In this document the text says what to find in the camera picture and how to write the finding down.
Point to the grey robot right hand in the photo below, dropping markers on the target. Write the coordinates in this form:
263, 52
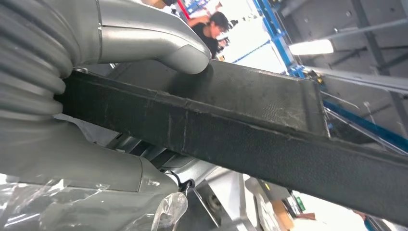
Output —
143, 32

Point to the blue metal shelf rack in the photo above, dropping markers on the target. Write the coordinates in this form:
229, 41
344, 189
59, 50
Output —
277, 35

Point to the person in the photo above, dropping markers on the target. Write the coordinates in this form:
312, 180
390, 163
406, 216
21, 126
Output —
207, 35

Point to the long ceiling light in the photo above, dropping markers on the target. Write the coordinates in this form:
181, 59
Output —
310, 47

